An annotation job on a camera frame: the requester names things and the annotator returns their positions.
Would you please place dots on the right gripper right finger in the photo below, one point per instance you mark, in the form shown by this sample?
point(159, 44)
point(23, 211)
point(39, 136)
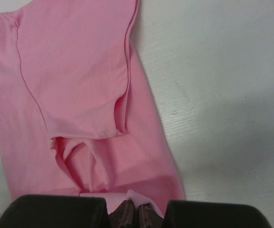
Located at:
point(147, 217)

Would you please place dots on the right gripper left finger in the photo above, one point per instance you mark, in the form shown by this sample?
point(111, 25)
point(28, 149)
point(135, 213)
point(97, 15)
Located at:
point(123, 216)

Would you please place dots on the pink t shirt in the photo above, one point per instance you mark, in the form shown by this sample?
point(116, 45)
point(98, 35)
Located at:
point(77, 116)

